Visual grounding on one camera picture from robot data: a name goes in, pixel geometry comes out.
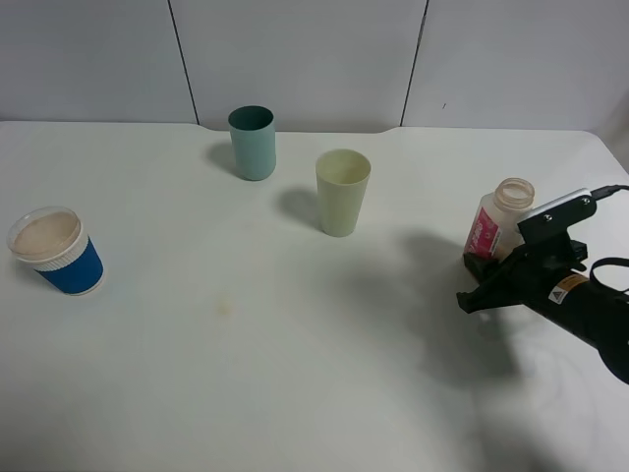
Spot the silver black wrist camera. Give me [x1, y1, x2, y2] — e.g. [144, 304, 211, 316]
[517, 189, 597, 245]

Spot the clear bottle with pink label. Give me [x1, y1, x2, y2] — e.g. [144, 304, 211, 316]
[463, 178, 535, 261]

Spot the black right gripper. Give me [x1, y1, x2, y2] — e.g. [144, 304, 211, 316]
[456, 238, 590, 320]

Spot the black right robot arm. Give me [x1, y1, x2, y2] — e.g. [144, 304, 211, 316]
[457, 235, 628, 383]

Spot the pale yellow plastic cup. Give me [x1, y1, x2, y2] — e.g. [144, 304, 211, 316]
[315, 148, 372, 237]

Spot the blue paper cup with lid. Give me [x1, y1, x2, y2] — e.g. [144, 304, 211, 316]
[7, 206, 104, 296]

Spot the teal plastic cup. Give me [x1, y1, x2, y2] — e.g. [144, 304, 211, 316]
[228, 105, 276, 181]

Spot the black camera cable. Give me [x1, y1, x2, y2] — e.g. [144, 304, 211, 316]
[587, 184, 629, 299]

